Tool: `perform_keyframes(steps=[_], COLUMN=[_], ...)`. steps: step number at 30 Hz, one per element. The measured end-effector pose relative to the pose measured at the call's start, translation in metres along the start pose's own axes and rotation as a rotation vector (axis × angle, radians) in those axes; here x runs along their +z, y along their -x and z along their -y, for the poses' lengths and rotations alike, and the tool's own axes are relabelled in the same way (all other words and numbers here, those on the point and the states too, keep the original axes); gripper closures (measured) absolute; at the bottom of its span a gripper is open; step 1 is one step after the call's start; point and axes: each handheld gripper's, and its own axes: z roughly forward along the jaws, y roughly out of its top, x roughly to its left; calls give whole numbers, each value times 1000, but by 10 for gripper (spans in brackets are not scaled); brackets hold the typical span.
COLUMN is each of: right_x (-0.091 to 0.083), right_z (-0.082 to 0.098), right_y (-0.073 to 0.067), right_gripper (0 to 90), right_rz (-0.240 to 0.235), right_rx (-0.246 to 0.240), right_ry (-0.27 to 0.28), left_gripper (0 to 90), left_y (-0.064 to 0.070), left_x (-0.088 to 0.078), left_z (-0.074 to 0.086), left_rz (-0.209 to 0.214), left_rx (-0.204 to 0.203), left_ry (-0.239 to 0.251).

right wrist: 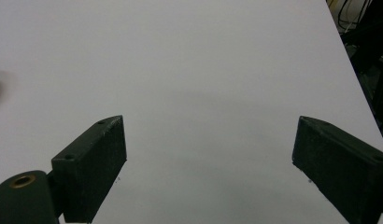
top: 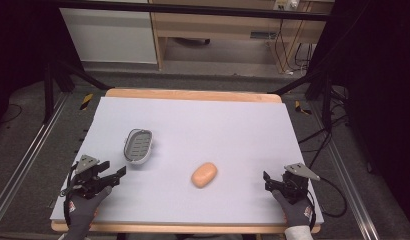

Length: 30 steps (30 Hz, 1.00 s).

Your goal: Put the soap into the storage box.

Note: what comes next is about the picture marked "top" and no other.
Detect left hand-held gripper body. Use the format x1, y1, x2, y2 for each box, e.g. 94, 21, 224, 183
70, 154, 121, 200

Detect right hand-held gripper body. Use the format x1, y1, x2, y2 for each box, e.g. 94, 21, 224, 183
271, 162, 322, 206

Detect grey soap dish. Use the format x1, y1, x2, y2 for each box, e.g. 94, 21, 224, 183
123, 128, 154, 166

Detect orange bread roll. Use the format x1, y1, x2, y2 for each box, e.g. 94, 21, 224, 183
190, 161, 219, 190

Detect person's right hand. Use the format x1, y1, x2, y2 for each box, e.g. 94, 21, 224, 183
271, 189, 315, 228

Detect person's left hand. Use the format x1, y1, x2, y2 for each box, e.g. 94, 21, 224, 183
64, 185, 113, 236

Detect yellow black striped marker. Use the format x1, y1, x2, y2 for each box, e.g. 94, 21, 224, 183
294, 100, 313, 116
79, 93, 94, 111

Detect white foam mat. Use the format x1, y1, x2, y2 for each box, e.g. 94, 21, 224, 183
49, 96, 325, 225

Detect black metal stand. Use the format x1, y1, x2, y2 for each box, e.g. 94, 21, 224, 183
42, 59, 113, 125
267, 68, 335, 132

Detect wooden table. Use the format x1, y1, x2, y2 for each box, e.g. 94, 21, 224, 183
50, 87, 323, 235

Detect white cabinet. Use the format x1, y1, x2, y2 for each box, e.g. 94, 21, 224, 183
59, 0, 159, 65

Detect black curtain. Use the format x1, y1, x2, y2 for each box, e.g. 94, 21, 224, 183
309, 0, 410, 231
0, 0, 77, 131

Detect light wooden desk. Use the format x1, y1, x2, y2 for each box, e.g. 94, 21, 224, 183
148, 0, 335, 74

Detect white power strip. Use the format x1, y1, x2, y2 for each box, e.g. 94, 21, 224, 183
274, 0, 300, 11

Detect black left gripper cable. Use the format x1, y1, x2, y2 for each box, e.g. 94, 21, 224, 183
59, 162, 79, 228

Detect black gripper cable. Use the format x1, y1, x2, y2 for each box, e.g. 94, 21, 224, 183
308, 175, 348, 219
59, 162, 79, 228

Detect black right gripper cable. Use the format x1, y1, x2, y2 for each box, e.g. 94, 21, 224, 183
308, 175, 348, 219

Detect black floor cables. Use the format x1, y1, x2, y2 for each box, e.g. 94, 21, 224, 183
297, 84, 350, 170

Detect metal floor rail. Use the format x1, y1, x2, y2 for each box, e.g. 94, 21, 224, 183
0, 92, 70, 232
308, 99, 382, 240

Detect cables under desk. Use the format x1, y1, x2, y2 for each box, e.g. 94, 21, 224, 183
273, 18, 315, 75

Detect black horizontal frame bar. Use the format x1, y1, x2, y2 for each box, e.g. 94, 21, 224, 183
54, 0, 331, 22

